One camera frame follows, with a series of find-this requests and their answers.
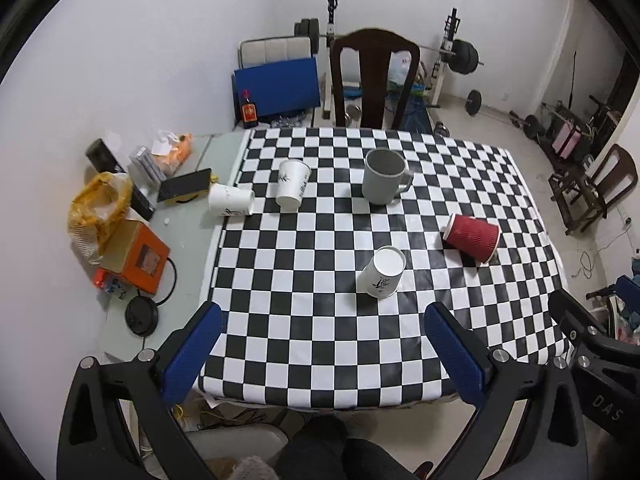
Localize small red blue packet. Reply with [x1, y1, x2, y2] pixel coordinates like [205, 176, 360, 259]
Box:
[94, 268, 128, 297]

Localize orange cardboard box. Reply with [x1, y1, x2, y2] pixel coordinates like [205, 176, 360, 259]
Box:
[95, 220, 172, 296]

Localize brown wooden armchair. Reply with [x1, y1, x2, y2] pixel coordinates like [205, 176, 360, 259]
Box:
[548, 143, 639, 237]

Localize black exercise machine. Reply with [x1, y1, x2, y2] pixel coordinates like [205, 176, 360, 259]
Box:
[542, 95, 626, 161]

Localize pink box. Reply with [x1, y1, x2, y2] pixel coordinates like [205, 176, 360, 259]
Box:
[551, 121, 583, 158]

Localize black dumbbell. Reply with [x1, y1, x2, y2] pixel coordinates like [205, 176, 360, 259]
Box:
[509, 110, 543, 141]

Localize dark bottle with red label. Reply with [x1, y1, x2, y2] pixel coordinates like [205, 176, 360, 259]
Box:
[241, 89, 259, 129]

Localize white plastic bag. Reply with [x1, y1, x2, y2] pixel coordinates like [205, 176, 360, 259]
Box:
[389, 51, 413, 86]

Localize black round disc with cable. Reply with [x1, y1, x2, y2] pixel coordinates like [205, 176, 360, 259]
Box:
[125, 296, 159, 337]

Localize white squat rack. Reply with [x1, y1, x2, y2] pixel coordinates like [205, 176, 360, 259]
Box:
[320, 0, 461, 121]

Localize red ribbed paper cup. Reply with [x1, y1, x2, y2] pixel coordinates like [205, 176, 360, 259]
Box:
[442, 212, 502, 264]

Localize blue board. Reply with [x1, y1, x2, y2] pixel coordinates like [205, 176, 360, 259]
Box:
[232, 57, 321, 122]

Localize orange snack bag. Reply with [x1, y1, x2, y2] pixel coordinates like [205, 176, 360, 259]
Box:
[152, 132, 194, 177]

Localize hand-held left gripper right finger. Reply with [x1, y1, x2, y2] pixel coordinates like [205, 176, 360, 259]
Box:
[424, 302, 590, 480]

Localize crumpled white paper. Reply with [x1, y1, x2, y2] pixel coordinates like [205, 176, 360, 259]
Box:
[150, 130, 180, 156]

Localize yellow plastic bag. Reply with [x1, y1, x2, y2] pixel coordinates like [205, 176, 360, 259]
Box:
[68, 172, 134, 266]

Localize barbell with black plates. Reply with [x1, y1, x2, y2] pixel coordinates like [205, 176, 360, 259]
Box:
[294, 18, 485, 77]

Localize grey mug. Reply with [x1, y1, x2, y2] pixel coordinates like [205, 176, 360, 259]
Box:
[361, 148, 415, 206]

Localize small black carton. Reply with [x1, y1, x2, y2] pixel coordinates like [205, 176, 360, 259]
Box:
[130, 185, 156, 221]

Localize flat black box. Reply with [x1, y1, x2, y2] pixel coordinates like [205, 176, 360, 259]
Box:
[157, 168, 213, 204]

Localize dark wooden dining chair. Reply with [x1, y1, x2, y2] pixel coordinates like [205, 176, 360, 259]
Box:
[330, 28, 422, 131]

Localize blue tarp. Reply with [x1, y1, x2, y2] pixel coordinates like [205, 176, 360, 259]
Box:
[385, 85, 432, 133]

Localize black rectangular box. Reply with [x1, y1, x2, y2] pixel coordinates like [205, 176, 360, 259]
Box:
[85, 138, 126, 175]

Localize person's legs in dark trousers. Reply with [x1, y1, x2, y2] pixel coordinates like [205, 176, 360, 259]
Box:
[275, 415, 416, 480]

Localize black white checkered tablecloth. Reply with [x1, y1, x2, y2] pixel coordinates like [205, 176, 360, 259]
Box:
[197, 126, 575, 411]

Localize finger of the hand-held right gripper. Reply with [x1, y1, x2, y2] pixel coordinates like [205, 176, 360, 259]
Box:
[548, 288, 640, 356]

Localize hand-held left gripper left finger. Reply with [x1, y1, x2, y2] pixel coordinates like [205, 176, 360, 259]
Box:
[56, 301, 224, 480]

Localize black cable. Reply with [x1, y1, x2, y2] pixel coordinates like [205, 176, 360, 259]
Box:
[154, 255, 179, 307]

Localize blue bag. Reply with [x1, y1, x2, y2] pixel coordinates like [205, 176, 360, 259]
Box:
[585, 260, 640, 346]

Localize white paper cup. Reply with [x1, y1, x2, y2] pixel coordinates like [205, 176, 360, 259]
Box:
[208, 183, 256, 217]
[275, 158, 312, 212]
[358, 245, 407, 300]

